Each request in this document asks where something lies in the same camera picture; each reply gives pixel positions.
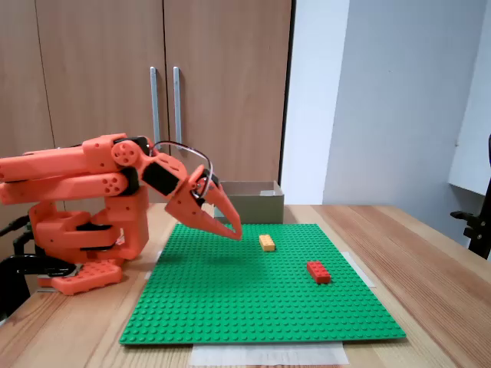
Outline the open cardboard box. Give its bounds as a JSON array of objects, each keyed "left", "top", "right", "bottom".
[{"left": 213, "top": 180, "right": 285, "bottom": 225}]

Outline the black stand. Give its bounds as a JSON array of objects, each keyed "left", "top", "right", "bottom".
[{"left": 450, "top": 133, "right": 491, "bottom": 261}]

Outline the metal cabinet handle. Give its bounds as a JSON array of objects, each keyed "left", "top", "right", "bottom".
[
  {"left": 173, "top": 66, "right": 183, "bottom": 145},
  {"left": 150, "top": 66, "right": 162, "bottom": 145}
]

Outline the black cable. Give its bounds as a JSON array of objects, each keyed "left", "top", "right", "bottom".
[{"left": 0, "top": 215, "right": 31, "bottom": 237}]

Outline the black table clamp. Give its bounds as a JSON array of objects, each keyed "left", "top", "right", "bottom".
[{"left": 0, "top": 229, "right": 77, "bottom": 323}]

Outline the short masking tape strip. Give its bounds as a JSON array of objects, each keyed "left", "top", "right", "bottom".
[{"left": 347, "top": 251, "right": 377, "bottom": 288}]

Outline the white panel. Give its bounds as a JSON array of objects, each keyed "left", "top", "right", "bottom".
[{"left": 447, "top": 0, "right": 491, "bottom": 197}]

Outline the long masking tape strip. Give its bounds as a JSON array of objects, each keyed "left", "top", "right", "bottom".
[{"left": 190, "top": 342, "right": 350, "bottom": 367}]

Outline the red lego block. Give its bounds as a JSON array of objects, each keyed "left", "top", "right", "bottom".
[{"left": 306, "top": 261, "right": 332, "bottom": 285}]

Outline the wooden cabinet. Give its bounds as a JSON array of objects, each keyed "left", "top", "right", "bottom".
[{"left": 0, "top": 0, "right": 296, "bottom": 205}]

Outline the gripper motor cable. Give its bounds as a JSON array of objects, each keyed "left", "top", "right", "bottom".
[{"left": 151, "top": 140, "right": 214, "bottom": 200}]

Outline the green lego baseplate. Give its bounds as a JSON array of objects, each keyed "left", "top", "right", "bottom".
[{"left": 118, "top": 223, "right": 407, "bottom": 346}]

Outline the small masking tape strip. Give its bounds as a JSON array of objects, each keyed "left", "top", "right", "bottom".
[{"left": 143, "top": 251, "right": 164, "bottom": 281}]

